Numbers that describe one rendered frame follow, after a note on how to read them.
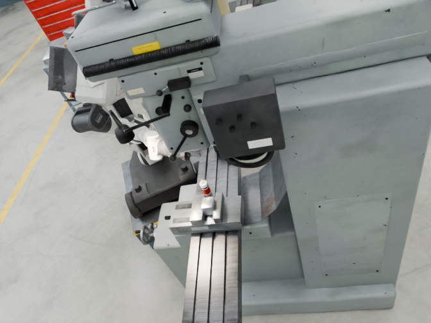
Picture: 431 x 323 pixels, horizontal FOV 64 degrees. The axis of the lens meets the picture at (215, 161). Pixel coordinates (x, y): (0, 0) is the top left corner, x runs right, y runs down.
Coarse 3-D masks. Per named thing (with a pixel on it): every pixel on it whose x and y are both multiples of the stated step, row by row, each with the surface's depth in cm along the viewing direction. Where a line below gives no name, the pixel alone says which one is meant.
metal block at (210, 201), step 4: (204, 200) 160; (208, 200) 159; (212, 200) 158; (204, 204) 158; (208, 204) 157; (212, 204) 157; (204, 208) 157; (208, 208) 157; (212, 208) 157; (204, 212) 159; (208, 212) 159; (212, 212) 159
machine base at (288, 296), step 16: (256, 288) 211; (272, 288) 208; (288, 288) 206; (304, 288) 203; (320, 288) 201; (336, 288) 198; (352, 288) 196; (368, 288) 194; (384, 288) 191; (256, 304) 206; (272, 304) 204; (288, 304) 203; (304, 304) 202; (320, 304) 201; (336, 304) 200; (352, 304) 199; (368, 304) 198; (384, 304) 197
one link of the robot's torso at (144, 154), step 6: (144, 114) 219; (150, 126) 219; (126, 144) 223; (132, 144) 223; (138, 144) 230; (144, 144) 234; (138, 150) 228; (144, 150) 242; (144, 156) 237; (144, 162) 247; (150, 162) 247
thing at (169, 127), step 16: (160, 96) 123; (176, 96) 122; (160, 112) 128; (176, 112) 128; (192, 112) 128; (160, 128) 134; (176, 128) 133; (176, 144) 140; (192, 144) 139; (208, 144) 140
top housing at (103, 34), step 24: (144, 0) 113; (168, 0) 107; (216, 0) 114; (96, 24) 110; (120, 24) 104; (144, 24) 101; (168, 24) 100; (192, 24) 100; (216, 24) 107; (72, 48) 107; (96, 48) 107; (120, 48) 107; (144, 48) 106; (216, 48) 106; (120, 72) 113
